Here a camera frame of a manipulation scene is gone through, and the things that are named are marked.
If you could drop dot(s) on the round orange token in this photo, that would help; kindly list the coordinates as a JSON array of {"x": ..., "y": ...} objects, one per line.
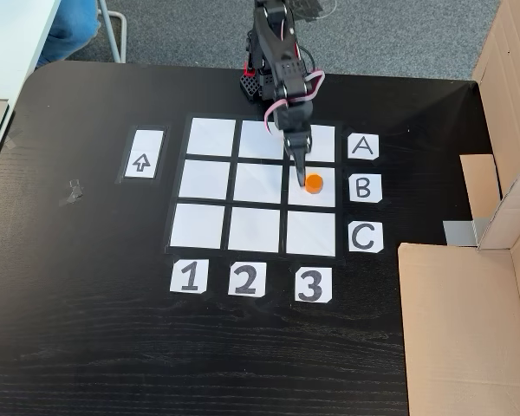
[{"x": 314, "y": 183}]

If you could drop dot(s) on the white nine-square grid sheet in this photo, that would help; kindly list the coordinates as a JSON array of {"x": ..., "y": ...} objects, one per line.
[{"x": 255, "y": 225}]

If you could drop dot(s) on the paper sheet letter A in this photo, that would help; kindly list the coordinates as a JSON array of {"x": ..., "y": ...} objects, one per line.
[{"x": 363, "y": 146}]

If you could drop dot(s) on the orange black bar clamp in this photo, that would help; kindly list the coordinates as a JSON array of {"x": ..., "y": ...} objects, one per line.
[{"x": 248, "y": 70}]

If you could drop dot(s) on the paper sheet letter B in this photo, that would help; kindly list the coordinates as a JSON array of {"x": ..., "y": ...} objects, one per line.
[{"x": 365, "y": 188}]

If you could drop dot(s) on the paper sheet letter C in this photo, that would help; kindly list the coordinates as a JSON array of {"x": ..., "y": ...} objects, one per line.
[{"x": 365, "y": 236}]

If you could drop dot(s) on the paper sheet number 3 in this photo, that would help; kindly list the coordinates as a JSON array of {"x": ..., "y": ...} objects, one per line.
[{"x": 313, "y": 284}]

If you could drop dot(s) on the paper sheet number 2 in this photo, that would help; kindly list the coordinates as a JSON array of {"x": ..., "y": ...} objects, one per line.
[{"x": 247, "y": 279}]

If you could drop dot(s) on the paper sheet number 1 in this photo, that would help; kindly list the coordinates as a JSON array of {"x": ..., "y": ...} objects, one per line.
[{"x": 189, "y": 276}]

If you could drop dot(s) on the white arrow paper sheet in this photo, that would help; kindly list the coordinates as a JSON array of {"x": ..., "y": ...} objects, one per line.
[{"x": 142, "y": 154}]

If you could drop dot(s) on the brown cardboard screen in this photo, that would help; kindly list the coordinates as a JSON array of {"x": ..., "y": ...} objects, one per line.
[{"x": 459, "y": 325}]

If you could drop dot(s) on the clear tape scraps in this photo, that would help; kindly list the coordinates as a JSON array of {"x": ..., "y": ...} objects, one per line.
[
  {"x": 72, "y": 193},
  {"x": 14, "y": 138}
]

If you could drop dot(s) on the person's leg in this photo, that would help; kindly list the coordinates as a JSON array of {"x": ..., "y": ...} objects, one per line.
[{"x": 67, "y": 30}]

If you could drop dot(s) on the white desk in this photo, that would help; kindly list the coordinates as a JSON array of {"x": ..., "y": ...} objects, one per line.
[{"x": 13, "y": 43}]

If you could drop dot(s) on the white metal frame leg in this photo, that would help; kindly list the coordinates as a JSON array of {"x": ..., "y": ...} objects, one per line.
[{"x": 118, "y": 30}]

